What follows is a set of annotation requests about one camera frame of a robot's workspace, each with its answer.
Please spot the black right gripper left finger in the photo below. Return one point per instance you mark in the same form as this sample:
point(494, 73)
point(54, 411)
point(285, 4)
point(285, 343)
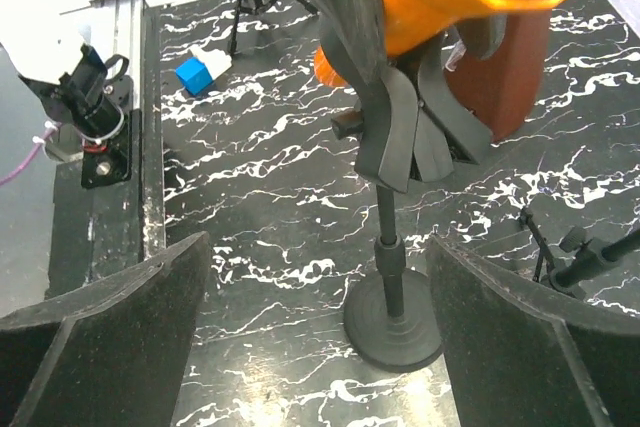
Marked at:
point(112, 353)

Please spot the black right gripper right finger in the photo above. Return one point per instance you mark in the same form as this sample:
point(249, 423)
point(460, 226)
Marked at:
point(520, 354)

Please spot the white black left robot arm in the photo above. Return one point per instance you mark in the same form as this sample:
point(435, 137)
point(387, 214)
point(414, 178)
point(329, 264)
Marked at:
point(79, 98)

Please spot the black tripod microphone stand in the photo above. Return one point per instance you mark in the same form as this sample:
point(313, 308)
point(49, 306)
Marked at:
point(593, 257)

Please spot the black round-base stand rear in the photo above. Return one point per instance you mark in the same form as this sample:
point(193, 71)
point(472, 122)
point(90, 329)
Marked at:
point(407, 128)

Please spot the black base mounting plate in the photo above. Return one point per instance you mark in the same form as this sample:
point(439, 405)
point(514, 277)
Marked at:
point(102, 231)

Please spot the black marble pattern mat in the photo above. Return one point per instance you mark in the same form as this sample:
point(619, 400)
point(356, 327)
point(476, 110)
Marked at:
point(254, 163)

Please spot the brown wooden metronome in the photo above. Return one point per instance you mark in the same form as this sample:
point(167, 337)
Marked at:
point(501, 90)

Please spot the blue white cube toy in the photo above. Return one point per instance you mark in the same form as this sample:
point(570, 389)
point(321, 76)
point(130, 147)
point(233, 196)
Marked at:
point(200, 71)

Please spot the aluminium frame rail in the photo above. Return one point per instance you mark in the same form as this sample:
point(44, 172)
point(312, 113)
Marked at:
point(114, 27)

